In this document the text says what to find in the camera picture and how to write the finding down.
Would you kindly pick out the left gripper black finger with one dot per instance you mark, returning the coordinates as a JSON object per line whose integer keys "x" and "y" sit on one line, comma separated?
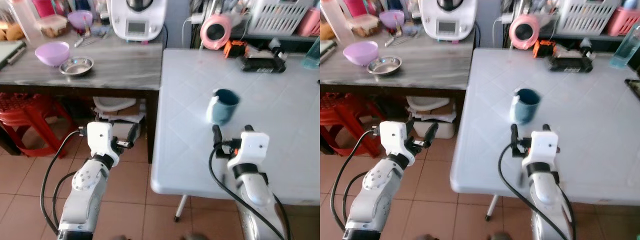
{"x": 135, "y": 134}
{"x": 410, "y": 127}
{"x": 432, "y": 134}

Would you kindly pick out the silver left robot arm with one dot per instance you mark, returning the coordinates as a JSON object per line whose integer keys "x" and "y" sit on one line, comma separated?
{"x": 85, "y": 190}
{"x": 375, "y": 190}

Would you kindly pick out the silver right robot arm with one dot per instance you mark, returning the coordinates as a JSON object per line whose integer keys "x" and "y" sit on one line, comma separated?
{"x": 545, "y": 195}
{"x": 255, "y": 195}

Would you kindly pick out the blue mug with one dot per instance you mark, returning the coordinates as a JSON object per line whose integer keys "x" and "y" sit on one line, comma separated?
{"x": 222, "y": 107}
{"x": 525, "y": 107}

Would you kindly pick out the white box with lid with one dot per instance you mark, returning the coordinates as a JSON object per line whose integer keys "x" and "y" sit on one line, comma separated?
{"x": 115, "y": 105}
{"x": 430, "y": 104}

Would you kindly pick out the red plastic stool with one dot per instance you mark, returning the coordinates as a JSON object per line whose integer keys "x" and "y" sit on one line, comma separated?
{"x": 345, "y": 115}
{"x": 30, "y": 115}

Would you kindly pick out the stainless steel bowl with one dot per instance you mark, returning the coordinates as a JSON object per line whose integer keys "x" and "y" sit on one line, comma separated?
{"x": 384, "y": 66}
{"x": 76, "y": 66}

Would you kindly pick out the black flat device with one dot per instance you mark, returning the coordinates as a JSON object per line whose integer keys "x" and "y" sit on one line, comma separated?
{"x": 572, "y": 63}
{"x": 262, "y": 63}

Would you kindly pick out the white table leg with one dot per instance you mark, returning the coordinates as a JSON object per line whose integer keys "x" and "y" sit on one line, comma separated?
{"x": 180, "y": 207}
{"x": 491, "y": 207}

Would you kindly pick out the orange and black device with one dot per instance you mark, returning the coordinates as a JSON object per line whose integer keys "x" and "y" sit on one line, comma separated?
{"x": 235, "y": 49}
{"x": 543, "y": 49}

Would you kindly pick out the metal cutlery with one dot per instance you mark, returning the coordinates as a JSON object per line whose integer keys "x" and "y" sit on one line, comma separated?
{"x": 400, "y": 39}
{"x": 90, "y": 40}

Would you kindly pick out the large purple plastic bowl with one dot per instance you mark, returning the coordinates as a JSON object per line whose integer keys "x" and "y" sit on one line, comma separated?
{"x": 360, "y": 53}
{"x": 52, "y": 54}

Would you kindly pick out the teal translucent bottle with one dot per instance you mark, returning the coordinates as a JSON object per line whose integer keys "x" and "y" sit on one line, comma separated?
{"x": 312, "y": 55}
{"x": 625, "y": 47}

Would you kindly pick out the pink round fan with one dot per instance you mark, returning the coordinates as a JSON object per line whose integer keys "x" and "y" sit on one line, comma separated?
{"x": 216, "y": 32}
{"x": 524, "y": 32}

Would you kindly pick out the small purple bowl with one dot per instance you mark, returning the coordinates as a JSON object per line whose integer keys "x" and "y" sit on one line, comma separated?
{"x": 391, "y": 19}
{"x": 80, "y": 20}

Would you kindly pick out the dark flat tray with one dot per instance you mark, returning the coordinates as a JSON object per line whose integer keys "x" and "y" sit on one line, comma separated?
{"x": 10, "y": 52}
{"x": 326, "y": 49}

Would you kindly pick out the clear food container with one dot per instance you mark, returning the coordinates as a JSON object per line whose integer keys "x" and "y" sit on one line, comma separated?
{"x": 363, "y": 25}
{"x": 53, "y": 26}

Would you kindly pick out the white kitchen food processor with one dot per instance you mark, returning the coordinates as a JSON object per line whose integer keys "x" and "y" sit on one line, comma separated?
{"x": 448, "y": 20}
{"x": 136, "y": 20}

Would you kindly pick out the white plastic basket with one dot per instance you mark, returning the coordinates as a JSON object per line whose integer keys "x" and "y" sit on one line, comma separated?
{"x": 585, "y": 17}
{"x": 277, "y": 17}

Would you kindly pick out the white power adapter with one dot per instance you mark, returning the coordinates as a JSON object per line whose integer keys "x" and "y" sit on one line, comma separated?
{"x": 507, "y": 18}
{"x": 197, "y": 18}

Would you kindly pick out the pink plastic basket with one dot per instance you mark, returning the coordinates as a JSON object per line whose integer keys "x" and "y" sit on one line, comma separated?
{"x": 310, "y": 24}
{"x": 622, "y": 22}

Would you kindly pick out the brown bread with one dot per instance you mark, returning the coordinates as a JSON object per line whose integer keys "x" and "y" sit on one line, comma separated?
{"x": 14, "y": 32}
{"x": 326, "y": 31}

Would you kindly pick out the clear plastic jug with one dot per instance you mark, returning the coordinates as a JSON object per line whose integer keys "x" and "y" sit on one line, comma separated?
{"x": 26, "y": 22}
{"x": 336, "y": 20}

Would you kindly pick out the pink red container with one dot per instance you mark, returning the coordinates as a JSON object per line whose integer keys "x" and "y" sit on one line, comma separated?
{"x": 44, "y": 7}
{"x": 356, "y": 7}

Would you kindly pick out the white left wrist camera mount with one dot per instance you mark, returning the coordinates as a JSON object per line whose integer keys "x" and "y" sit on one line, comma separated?
{"x": 100, "y": 137}
{"x": 395, "y": 137}

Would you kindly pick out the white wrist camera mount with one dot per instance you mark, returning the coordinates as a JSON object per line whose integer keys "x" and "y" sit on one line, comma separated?
{"x": 395, "y": 137}
{"x": 542, "y": 147}
{"x": 252, "y": 147}
{"x": 100, "y": 137}

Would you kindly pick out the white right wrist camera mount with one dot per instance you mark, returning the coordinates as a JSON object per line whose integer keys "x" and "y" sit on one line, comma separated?
{"x": 252, "y": 147}
{"x": 542, "y": 147}

